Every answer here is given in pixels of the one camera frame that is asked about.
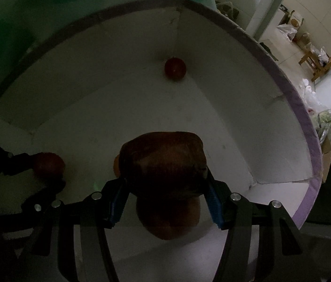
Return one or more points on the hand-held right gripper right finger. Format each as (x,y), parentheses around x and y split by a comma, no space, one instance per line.
(214,205)

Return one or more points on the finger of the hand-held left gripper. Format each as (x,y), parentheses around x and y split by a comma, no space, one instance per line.
(6,163)
(40,202)

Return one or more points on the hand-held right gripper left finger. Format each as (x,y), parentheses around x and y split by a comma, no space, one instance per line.
(117,204)

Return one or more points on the red tomato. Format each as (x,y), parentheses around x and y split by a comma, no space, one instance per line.
(51,166)
(175,68)

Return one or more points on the large orange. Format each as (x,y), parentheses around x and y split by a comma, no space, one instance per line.
(116,166)

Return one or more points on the dark red apple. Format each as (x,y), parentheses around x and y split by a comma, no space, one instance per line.
(165,164)

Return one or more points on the white foam box purple rim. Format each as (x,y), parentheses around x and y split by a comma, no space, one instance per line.
(95,94)

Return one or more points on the cardboard box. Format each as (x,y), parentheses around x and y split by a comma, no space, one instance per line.
(326,161)

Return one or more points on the bag of green vegetables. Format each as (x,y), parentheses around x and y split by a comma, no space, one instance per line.
(324,123)

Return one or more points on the wooden stool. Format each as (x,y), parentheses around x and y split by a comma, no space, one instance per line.
(319,69)

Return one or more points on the white plastic bag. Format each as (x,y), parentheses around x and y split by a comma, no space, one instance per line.
(287,32)

